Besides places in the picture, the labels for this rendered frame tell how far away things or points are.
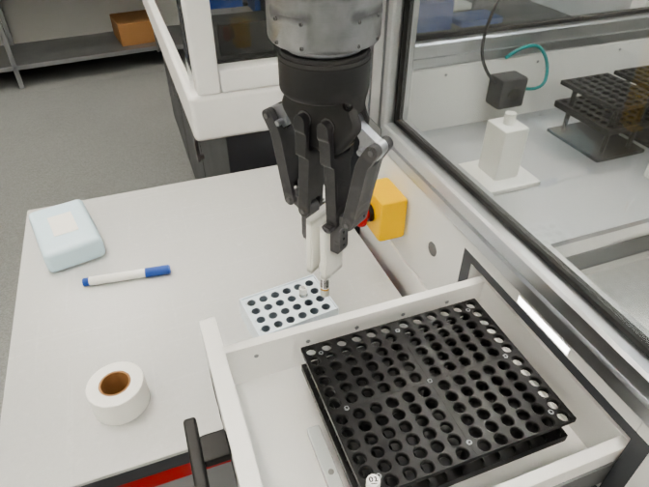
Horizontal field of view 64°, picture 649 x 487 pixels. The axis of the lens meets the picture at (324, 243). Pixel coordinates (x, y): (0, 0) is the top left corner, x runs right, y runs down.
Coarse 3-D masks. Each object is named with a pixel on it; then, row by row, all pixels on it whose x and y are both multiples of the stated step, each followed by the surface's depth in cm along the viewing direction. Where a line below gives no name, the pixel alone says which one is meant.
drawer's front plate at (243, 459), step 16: (208, 320) 57; (208, 336) 55; (208, 352) 53; (224, 352) 53; (224, 368) 52; (224, 384) 50; (224, 400) 49; (224, 416) 47; (240, 416) 47; (240, 432) 46; (240, 448) 45; (240, 464) 44; (256, 464) 44; (240, 480) 43; (256, 480) 43
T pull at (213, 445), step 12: (192, 420) 49; (192, 432) 48; (216, 432) 48; (192, 444) 47; (204, 444) 47; (216, 444) 47; (228, 444) 47; (192, 456) 46; (204, 456) 46; (216, 456) 46; (228, 456) 46; (192, 468) 45; (204, 468) 45; (204, 480) 44
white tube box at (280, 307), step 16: (272, 288) 79; (288, 288) 80; (320, 288) 80; (240, 304) 78; (256, 304) 77; (272, 304) 77; (288, 304) 77; (304, 304) 77; (320, 304) 77; (256, 320) 75; (272, 320) 75; (288, 320) 76; (304, 320) 74; (256, 336) 74
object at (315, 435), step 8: (312, 432) 55; (320, 432) 55; (312, 440) 54; (320, 440) 54; (320, 448) 53; (320, 456) 53; (328, 456) 53; (320, 464) 52; (328, 464) 52; (328, 472) 51; (336, 472) 52; (328, 480) 51; (336, 480) 51
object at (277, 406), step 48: (480, 288) 67; (288, 336) 59; (336, 336) 62; (528, 336) 60; (240, 384) 61; (288, 384) 61; (576, 384) 54; (288, 432) 56; (576, 432) 56; (624, 432) 50; (288, 480) 52; (480, 480) 52; (528, 480) 46; (576, 480) 48
